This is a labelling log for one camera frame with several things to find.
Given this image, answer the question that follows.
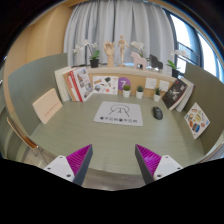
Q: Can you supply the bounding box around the white wall socket plate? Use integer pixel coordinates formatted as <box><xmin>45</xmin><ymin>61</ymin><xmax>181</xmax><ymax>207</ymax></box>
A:
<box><xmin>144</xmin><ymin>77</ymin><xmax>158</xmax><ymax>90</ymax></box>
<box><xmin>158</xmin><ymin>79</ymin><xmax>171</xmax><ymax>93</ymax></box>

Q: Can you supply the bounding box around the black-covered book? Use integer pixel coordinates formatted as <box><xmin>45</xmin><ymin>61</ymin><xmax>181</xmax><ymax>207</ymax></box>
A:
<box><xmin>161</xmin><ymin>78</ymin><xmax>189</xmax><ymax>111</ymax></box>

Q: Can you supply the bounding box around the grey curtain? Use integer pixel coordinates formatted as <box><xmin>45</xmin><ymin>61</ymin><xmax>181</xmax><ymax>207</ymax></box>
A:
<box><xmin>63</xmin><ymin>0</ymin><xmax>174</xmax><ymax>76</ymax></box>

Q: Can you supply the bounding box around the light wooden desk ledge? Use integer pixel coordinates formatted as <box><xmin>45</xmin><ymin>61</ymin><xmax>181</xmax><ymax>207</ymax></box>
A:
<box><xmin>54</xmin><ymin>64</ymin><xmax>179</xmax><ymax>101</ymax></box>

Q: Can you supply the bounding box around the pink wooden horse figure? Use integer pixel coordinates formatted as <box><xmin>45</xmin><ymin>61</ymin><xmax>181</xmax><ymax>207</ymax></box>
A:
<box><xmin>130</xmin><ymin>51</ymin><xmax>148</xmax><ymax>71</ymax></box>

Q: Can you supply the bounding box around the white picture sticker sheet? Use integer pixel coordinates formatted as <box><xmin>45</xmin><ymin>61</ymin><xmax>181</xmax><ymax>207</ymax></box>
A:
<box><xmin>92</xmin><ymin>75</ymin><xmax>120</xmax><ymax>96</ymax></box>

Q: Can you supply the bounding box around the brown-covered book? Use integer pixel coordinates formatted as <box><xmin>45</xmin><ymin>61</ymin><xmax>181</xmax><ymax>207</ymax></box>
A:
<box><xmin>63</xmin><ymin>71</ymin><xmax>80</xmax><ymax>102</ymax></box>

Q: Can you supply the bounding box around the wooden hand model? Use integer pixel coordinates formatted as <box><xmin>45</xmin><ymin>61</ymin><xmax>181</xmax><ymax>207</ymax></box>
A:
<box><xmin>103</xmin><ymin>40</ymin><xmax>115</xmax><ymax>69</ymax></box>

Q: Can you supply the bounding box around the white orchid in black pot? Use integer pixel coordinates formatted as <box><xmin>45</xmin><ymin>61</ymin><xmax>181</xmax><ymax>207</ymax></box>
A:
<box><xmin>166</xmin><ymin>49</ymin><xmax>188</xmax><ymax>79</ymax></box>
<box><xmin>130</xmin><ymin>40</ymin><xmax>146</xmax><ymax>58</ymax></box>
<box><xmin>73</xmin><ymin>39</ymin><xmax>101</xmax><ymax>69</ymax></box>

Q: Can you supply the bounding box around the small succulent in white pot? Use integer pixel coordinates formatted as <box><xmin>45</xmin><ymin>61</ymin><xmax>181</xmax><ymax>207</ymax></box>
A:
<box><xmin>135</xmin><ymin>85</ymin><xmax>145</xmax><ymax>100</ymax></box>
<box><xmin>153</xmin><ymin>87</ymin><xmax>162</xmax><ymax>103</ymax></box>
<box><xmin>122</xmin><ymin>84</ymin><xmax>132</xmax><ymax>99</ymax></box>

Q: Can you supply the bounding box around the round purple number sign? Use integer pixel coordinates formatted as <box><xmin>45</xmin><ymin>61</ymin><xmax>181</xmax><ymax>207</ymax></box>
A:
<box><xmin>117</xmin><ymin>76</ymin><xmax>132</xmax><ymax>92</ymax></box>

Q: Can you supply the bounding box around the beige card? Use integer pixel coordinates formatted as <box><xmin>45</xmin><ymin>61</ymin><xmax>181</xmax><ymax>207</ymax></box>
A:
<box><xmin>32</xmin><ymin>87</ymin><xmax>64</xmax><ymax>125</ymax></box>

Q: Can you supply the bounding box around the white printed mouse pad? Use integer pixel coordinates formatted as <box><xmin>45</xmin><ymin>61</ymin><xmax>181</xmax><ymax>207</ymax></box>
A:
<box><xmin>93</xmin><ymin>101</ymin><xmax>144</xmax><ymax>127</ymax></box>

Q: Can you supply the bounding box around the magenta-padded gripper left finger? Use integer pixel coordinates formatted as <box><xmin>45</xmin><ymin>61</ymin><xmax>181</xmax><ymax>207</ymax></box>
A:
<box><xmin>43</xmin><ymin>143</ymin><xmax>94</xmax><ymax>187</ymax></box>

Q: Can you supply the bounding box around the dark wooden horse figure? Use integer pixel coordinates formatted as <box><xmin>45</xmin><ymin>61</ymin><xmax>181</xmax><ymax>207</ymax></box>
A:
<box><xmin>148</xmin><ymin>54</ymin><xmax>164</xmax><ymax>72</ymax></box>

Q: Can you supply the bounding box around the black computer mouse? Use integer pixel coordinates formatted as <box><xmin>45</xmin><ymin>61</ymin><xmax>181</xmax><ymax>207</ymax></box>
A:
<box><xmin>152</xmin><ymin>106</ymin><xmax>164</xmax><ymax>121</ymax></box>

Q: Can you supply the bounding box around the colourful picture card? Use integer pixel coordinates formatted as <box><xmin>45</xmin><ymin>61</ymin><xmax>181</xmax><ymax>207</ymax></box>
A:
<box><xmin>183</xmin><ymin>101</ymin><xmax>211</xmax><ymax>140</ymax></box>

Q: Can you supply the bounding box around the red and white magazine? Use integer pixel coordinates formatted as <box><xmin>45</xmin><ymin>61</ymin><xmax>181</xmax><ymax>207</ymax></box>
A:
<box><xmin>69</xmin><ymin>66</ymin><xmax>94</xmax><ymax>103</ymax></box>

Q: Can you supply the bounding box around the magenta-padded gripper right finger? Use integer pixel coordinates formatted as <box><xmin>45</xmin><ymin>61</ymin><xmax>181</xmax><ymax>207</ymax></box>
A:
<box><xmin>134</xmin><ymin>143</ymin><xmax>184</xmax><ymax>185</ymax></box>

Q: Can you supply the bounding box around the wooden artist mannequin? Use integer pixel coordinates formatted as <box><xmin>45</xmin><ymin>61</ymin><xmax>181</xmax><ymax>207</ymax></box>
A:
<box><xmin>116</xmin><ymin>34</ymin><xmax>130</xmax><ymax>68</ymax></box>

